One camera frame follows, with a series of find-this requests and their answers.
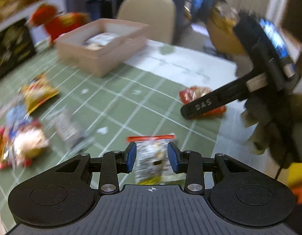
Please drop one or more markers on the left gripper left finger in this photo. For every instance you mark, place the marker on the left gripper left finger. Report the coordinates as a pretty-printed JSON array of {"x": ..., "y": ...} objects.
[{"x": 114, "y": 163}]

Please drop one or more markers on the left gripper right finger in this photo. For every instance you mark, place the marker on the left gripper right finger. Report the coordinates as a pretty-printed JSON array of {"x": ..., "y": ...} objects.
[{"x": 189, "y": 163}]

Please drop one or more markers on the grey biscuit packet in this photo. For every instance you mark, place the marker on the grey biscuit packet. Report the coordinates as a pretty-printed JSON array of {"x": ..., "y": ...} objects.
[{"x": 152, "y": 165}]

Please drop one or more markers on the orange-red nut snack packet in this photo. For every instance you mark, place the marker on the orange-red nut snack packet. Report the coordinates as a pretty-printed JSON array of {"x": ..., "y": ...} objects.
[{"x": 192, "y": 93}]

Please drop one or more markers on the packaged round bread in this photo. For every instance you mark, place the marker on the packaged round bread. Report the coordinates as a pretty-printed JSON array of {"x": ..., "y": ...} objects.
[{"x": 29, "y": 143}]

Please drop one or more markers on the yellow guoba snack bag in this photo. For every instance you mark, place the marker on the yellow guoba snack bag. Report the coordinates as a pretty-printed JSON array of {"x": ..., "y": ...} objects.
[{"x": 37, "y": 92}]

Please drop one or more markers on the red shiny snack packet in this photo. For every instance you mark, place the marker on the red shiny snack packet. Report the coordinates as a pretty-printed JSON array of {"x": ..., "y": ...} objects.
[{"x": 1, "y": 149}]

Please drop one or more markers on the white large snack bag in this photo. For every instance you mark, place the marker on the white large snack bag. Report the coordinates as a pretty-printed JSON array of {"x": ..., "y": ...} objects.
[{"x": 100, "y": 40}]

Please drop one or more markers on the blue white clear packet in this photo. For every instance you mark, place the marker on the blue white clear packet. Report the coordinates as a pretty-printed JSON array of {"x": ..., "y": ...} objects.
[{"x": 15, "y": 115}]

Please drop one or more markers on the gloved right hand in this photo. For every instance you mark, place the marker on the gloved right hand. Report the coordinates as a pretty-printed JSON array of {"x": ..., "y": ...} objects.
[{"x": 279, "y": 126}]

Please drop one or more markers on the green checked tablecloth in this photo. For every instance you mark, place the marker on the green checked tablecloth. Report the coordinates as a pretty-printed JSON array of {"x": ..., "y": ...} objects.
[{"x": 139, "y": 98}]

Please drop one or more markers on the yellow chair with blue cloth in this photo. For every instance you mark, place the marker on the yellow chair with blue cloth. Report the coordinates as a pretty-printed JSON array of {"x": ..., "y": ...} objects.
[{"x": 219, "y": 19}]

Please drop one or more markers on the pink cardboard box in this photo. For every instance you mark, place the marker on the pink cardboard box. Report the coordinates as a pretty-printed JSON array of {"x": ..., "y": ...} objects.
[{"x": 100, "y": 62}]

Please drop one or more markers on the beige chair right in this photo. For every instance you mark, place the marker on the beige chair right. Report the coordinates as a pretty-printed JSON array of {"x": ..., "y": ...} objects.
[{"x": 160, "y": 15}]

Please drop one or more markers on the red plush horse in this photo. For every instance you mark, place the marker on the red plush horse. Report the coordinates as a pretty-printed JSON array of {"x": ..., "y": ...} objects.
[{"x": 56, "y": 24}]

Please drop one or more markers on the black plum snack bag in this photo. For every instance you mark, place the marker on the black plum snack bag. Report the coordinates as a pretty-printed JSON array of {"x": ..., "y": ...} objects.
[{"x": 16, "y": 46}]

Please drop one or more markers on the black water dispenser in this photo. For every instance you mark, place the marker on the black water dispenser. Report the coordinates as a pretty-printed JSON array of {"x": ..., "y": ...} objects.
[{"x": 98, "y": 9}]

